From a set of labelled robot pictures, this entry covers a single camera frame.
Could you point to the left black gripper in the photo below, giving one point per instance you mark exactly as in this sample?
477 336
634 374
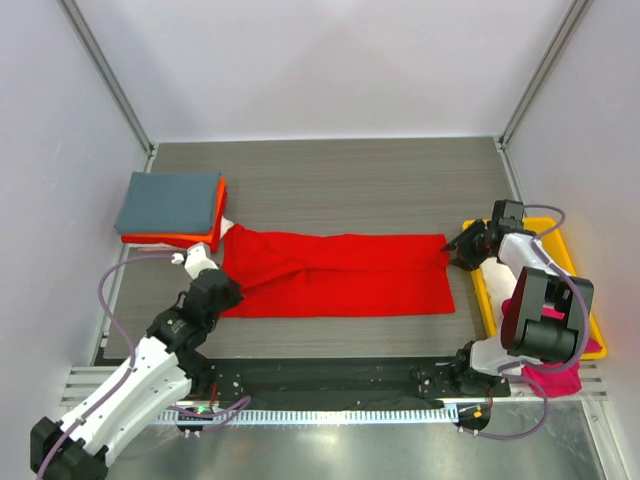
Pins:
223 291

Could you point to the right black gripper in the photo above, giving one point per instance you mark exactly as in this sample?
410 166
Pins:
465 245

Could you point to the red t shirt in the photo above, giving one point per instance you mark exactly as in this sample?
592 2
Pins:
289 275

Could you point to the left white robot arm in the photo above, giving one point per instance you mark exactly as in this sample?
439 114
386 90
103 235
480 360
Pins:
165 367

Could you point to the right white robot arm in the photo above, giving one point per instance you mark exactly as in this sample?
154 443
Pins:
547 323

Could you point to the white t shirt in bin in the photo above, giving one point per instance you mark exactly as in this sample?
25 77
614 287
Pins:
499 281

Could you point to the folded orange t shirt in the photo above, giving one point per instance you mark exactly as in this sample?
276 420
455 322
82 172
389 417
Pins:
165 241

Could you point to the yellow plastic bin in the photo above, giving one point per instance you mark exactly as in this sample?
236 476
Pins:
560 240

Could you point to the folded grey t shirt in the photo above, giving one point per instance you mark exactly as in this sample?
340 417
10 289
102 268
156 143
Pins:
169 203

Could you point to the magenta t shirt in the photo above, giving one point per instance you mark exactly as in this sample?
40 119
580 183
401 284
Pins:
555 384

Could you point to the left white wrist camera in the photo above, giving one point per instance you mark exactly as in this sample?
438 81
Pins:
195 260

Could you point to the slotted cable duct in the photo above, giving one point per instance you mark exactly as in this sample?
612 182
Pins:
447 414

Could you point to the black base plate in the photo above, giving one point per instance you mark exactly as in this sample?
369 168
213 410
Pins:
385 385

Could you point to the right aluminium frame post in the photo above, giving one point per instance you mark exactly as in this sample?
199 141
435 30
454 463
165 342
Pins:
560 40

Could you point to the aluminium frame post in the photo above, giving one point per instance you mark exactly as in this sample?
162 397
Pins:
95 53
560 40

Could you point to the left aluminium frame post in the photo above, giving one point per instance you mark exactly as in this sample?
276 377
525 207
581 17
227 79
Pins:
95 53

